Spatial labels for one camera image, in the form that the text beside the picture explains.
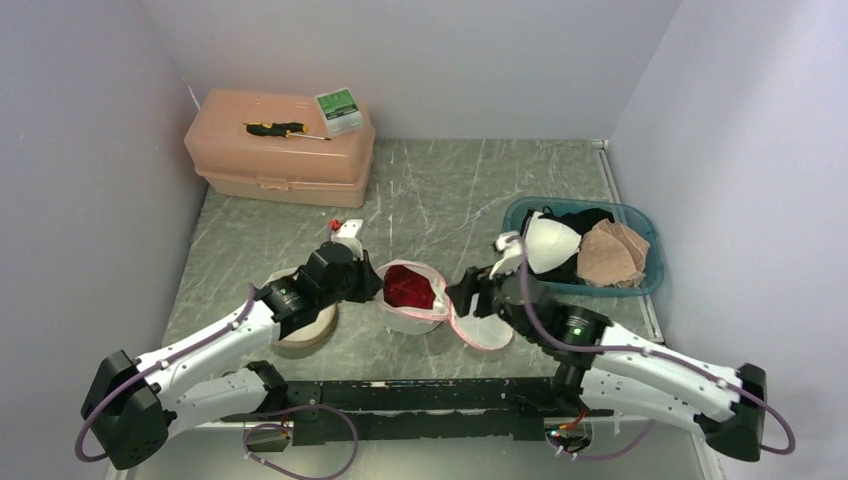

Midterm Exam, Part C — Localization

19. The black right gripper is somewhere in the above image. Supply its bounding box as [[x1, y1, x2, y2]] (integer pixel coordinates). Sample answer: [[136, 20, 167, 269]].
[[445, 256, 541, 343]]

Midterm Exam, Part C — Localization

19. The pink rimmed mesh laundry bag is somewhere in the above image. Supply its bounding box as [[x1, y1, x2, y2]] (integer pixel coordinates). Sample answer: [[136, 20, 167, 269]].
[[374, 260, 514, 351]]

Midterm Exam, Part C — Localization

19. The red and navy bra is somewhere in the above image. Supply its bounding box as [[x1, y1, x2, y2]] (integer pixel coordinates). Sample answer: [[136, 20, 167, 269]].
[[383, 265, 436, 310]]

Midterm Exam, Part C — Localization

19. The beige mesh laundry bag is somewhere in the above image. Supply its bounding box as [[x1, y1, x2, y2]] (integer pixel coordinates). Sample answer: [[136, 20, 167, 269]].
[[254, 268, 338, 348]]

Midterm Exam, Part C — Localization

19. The white bra with black trim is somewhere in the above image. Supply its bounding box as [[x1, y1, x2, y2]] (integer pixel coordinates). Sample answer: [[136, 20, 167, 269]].
[[521, 210, 582, 274]]

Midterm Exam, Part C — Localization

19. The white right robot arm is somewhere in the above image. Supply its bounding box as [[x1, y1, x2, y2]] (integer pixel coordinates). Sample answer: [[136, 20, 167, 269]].
[[445, 268, 766, 462]]

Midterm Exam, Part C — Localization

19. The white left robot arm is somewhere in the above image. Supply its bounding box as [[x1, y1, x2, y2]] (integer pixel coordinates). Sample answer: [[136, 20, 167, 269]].
[[74, 239, 381, 470]]

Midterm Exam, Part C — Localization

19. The black bra in basin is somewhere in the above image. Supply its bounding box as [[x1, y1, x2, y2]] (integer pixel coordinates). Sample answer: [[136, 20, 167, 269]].
[[529, 206, 613, 285]]

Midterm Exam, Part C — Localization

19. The beige bra in basin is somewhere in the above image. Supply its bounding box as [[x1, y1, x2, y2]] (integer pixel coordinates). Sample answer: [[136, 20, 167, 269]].
[[576, 219, 651, 288]]

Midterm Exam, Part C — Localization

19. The pink plastic storage box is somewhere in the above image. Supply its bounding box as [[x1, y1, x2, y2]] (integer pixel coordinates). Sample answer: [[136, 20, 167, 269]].
[[184, 89, 376, 208]]

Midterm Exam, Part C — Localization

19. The black yellow screwdriver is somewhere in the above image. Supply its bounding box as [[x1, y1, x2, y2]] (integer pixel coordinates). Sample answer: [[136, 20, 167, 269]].
[[244, 122, 330, 141]]

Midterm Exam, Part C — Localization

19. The small green white box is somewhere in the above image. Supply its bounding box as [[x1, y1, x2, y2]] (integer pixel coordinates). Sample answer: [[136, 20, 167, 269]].
[[314, 88, 365, 138]]

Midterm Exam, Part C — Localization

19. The teal plastic basin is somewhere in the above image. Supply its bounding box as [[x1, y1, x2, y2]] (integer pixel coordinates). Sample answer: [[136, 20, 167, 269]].
[[502, 196, 665, 297]]

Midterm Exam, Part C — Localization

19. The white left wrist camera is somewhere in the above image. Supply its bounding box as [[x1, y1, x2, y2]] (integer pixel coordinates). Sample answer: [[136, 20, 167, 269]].
[[329, 219, 365, 260]]

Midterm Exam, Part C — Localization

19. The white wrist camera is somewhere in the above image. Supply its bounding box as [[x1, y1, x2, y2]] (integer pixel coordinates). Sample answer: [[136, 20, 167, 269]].
[[489, 231, 525, 279], [329, 219, 365, 260]]

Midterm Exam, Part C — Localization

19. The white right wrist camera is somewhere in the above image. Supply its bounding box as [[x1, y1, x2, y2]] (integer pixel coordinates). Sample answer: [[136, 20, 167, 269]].
[[489, 231, 525, 279]]

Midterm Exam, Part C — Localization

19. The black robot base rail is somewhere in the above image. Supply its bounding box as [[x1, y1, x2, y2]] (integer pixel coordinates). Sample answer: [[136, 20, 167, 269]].
[[226, 377, 611, 446]]

